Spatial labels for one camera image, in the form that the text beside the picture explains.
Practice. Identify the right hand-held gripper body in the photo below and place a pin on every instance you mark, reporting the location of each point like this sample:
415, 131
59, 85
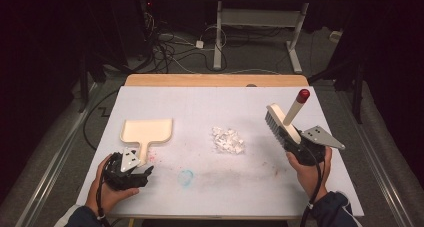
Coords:
310, 148

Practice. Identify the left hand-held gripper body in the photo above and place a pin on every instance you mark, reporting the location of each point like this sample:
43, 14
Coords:
125, 173

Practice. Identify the cream brush with red cap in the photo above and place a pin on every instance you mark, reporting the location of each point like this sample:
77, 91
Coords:
290, 120

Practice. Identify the cream plastic dustpan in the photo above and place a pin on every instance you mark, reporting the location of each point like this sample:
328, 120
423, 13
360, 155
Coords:
146, 130

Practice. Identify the pile of white paper scraps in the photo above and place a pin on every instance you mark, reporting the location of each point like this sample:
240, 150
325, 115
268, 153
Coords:
229, 141

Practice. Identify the person's left hand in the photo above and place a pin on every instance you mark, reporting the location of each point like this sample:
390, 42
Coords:
108, 195

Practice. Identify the person's right hand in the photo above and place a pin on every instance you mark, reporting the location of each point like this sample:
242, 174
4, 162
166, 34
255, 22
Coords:
308, 178

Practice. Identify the white table mat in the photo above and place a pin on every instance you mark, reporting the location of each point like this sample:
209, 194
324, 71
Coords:
213, 180

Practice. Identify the black stand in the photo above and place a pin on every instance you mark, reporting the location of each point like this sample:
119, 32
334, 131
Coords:
353, 83
87, 77

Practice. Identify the wooden table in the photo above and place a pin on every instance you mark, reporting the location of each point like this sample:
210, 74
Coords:
213, 80

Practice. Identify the small white box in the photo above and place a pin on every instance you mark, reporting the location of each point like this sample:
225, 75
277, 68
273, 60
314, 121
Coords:
335, 35

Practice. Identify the white power adapter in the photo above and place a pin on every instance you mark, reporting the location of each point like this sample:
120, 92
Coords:
199, 44

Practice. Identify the metal floor rail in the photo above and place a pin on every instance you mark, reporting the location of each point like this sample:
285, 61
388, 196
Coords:
376, 163
56, 153

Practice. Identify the white desk frame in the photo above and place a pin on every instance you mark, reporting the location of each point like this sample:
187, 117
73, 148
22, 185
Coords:
256, 17

